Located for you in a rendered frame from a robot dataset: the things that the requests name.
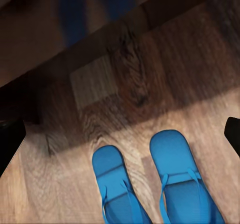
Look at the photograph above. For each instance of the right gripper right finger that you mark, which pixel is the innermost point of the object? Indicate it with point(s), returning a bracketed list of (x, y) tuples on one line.
[(232, 133)]

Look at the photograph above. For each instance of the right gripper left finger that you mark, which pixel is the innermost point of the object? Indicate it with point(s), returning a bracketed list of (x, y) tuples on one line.
[(12, 133)]

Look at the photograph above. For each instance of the bed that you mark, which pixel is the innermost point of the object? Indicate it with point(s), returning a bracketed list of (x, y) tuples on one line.
[(42, 41)]

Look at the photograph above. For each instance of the sandal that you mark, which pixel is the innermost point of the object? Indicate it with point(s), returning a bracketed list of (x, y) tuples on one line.
[(119, 200), (188, 200)]

